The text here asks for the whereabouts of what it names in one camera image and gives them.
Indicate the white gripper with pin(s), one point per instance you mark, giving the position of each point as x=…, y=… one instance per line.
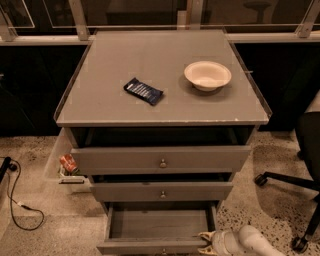
x=220, y=242

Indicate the grey bottom drawer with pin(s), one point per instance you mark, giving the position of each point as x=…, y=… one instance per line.
x=155, y=228

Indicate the grey drawer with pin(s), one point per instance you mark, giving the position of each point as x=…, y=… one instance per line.
x=160, y=160
x=155, y=228
x=161, y=191

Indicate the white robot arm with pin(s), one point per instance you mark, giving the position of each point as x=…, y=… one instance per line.
x=247, y=240

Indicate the grey middle drawer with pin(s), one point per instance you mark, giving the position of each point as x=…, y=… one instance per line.
x=161, y=191

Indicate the grey drawer cabinet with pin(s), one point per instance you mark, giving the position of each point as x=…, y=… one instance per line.
x=97, y=112

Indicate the grey top drawer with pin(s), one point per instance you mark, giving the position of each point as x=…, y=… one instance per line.
x=160, y=160

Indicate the black office chair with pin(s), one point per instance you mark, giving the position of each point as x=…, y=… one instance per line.
x=308, y=136

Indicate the clear plastic bin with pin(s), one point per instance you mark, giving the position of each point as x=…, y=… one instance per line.
x=54, y=172

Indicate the orange snack bag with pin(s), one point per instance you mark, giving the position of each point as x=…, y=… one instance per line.
x=68, y=162

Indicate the blue snack packet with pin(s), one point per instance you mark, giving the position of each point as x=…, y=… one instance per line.
x=143, y=91

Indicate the white paper bowl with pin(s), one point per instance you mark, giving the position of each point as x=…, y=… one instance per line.
x=207, y=75

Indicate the metal railing frame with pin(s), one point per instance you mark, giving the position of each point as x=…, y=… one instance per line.
x=80, y=22

